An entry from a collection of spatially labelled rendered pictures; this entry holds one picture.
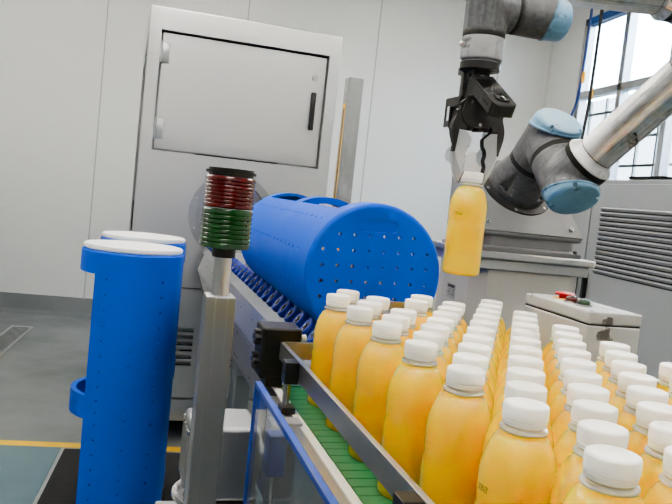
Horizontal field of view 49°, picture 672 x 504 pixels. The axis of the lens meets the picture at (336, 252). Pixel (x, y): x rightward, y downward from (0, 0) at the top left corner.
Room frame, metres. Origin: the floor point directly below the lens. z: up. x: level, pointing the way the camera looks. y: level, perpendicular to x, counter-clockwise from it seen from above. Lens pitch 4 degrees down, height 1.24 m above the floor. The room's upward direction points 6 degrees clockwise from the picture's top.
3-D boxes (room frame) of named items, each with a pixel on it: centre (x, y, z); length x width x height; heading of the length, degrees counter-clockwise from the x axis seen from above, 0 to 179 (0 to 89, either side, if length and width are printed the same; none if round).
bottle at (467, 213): (1.31, -0.22, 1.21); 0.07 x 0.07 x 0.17
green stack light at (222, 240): (0.93, 0.14, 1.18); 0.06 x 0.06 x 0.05
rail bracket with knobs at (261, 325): (1.30, 0.08, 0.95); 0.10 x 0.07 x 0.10; 106
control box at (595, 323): (1.28, -0.43, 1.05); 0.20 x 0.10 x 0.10; 16
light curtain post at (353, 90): (2.93, 0.00, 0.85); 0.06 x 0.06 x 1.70; 16
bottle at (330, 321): (1.19, -0.01, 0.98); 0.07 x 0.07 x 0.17
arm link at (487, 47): (1.33, -0.22, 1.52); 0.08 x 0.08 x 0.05
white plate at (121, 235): (2.52, 0.66, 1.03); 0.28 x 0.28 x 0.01
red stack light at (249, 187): (0.93, 0.14, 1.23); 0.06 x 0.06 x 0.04
